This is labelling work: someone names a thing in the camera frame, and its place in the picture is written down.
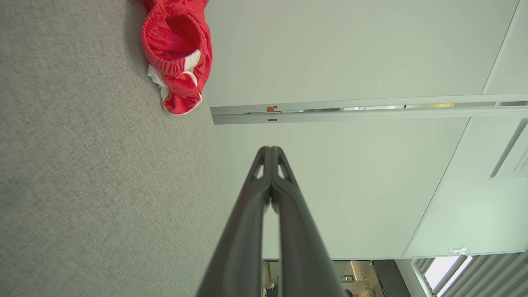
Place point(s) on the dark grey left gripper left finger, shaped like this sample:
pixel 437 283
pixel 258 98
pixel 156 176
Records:
pixel 241 247

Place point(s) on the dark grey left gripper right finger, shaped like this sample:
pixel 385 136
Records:
pixel 303 255

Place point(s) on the red shorts with white trim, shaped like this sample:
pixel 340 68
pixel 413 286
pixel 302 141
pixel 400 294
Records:
pixel 181 86

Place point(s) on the window with grey blinds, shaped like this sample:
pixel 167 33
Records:
pixel 486 276

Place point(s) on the grey metal partition post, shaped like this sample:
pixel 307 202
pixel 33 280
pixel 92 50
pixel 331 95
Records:
pixel 330 115

